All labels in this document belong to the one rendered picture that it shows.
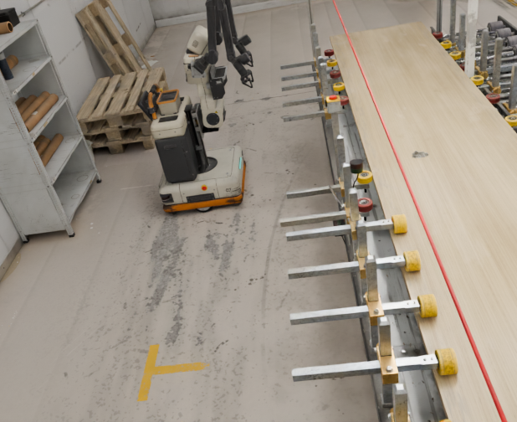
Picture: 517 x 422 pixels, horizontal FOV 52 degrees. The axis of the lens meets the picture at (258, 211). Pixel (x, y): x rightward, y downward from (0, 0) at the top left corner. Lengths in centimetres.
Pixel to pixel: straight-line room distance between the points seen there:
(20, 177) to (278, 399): 265
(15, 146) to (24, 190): 38
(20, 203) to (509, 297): 366
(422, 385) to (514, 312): 43
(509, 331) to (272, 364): 149
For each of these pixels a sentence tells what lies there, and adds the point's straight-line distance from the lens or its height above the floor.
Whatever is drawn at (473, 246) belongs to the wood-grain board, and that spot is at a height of 90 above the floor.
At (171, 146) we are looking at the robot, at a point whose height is 62.
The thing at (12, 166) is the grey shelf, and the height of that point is 72.
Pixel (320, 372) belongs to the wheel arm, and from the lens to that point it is 182.
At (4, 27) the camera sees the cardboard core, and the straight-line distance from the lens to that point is 461.
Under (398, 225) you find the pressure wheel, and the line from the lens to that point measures 236.
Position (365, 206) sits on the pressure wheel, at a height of 91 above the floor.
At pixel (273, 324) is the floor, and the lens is 332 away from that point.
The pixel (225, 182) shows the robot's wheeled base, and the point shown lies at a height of 26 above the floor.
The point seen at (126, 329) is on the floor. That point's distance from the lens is 361.
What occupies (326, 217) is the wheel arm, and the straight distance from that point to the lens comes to 262.
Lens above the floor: 239
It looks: 34 degrees down
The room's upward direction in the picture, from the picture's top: 12 degrees counter-clockwise
